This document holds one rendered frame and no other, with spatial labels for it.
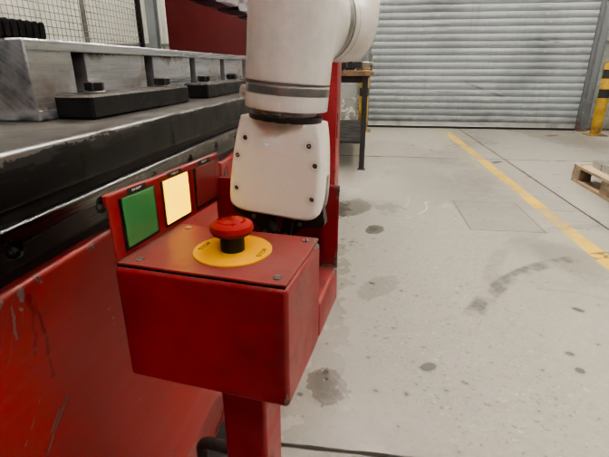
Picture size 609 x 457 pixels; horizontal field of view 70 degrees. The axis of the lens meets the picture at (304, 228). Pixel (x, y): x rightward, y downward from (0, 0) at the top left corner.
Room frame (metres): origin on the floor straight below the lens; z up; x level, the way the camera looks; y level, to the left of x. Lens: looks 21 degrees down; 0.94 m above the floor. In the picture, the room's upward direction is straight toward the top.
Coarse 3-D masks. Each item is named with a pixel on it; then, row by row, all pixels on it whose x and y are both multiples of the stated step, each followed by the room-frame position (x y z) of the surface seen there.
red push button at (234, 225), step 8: (232, 216) 0.38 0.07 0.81; (240, 216) 0.38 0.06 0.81; (216, 224) 0.36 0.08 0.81; (224, 224) 0.35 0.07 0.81; (232, 224) 0.35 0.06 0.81; (240, 224) 0.36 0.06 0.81; (248, 224) 0.36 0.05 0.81; (216, 232) 0.35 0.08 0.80; (224, 232) 0.35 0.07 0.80; (232, 232) 0.35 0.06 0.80; (240, 232) 0.35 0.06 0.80; (248, 232) 0.36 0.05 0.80; (224, 240) 0.36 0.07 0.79; (232, 240) 0.35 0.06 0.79; (240, 240) 0.36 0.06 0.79; (224, 248) 0.36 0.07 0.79; (232, 248) 0.35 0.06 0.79; (240, 248) 0.36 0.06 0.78
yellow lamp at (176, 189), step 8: (176, 176) 0.43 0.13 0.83; (184, 176) 0.45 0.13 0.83; (168, 184) 0.42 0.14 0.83; (176, 184) 0.43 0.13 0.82; (184, 184) 0.45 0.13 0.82; (168, 192) 0.42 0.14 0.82; (176, 192) 0.43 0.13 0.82; (184, 192) 0.45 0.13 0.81; (168, 200) 0.42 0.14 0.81; (176, 200) 0.43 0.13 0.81; (184, 200) 0.44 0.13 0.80; (168, 208) 0.41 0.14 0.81; (176, 208) 0.43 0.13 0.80; (184, 208) 0.44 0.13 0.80; (168, 216) 0.41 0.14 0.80; (176, 216) 0.43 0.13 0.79; (168, 224) 0.41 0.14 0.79
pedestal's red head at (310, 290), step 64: (192, 192) 0.46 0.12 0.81; (128, 256) 0.35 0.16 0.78; (192, 256) 0.35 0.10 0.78; (320, 256) 0.49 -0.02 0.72; (128, 320) 0.34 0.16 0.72; (192, 320) 0.32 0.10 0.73; (256, 320) 0.30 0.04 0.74; (320, 320) 0.40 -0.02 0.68; (192, 384) 0.32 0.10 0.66; (256, 384) 0.30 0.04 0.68
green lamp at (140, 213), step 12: (144, 192) 0.38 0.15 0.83; (132, 204) 0.36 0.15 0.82; (144, 204) 0.38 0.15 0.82; (132, 216) 0.36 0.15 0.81; (144, 216) 0.38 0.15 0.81; (156, 216) 0.39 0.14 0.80; (132, 228) 0.36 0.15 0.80; (144, 228) 0.38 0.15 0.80; (156, 228) 0.39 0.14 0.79; (132, 240) 0.36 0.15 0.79
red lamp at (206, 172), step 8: (200, 168) 0.48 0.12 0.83; (208, 168) 0.50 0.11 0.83; (200, 176) 0.48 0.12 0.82; (208, 176) 0.50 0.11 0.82; (200, 184) 0.48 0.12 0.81; (208, 184) 0.50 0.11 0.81; (200, 192) 0.48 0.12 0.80; (208, 192) 0.50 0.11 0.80; (216, 192) 0.51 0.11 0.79; (200, 200) 0.48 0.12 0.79; (208, 200) 0.49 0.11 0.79
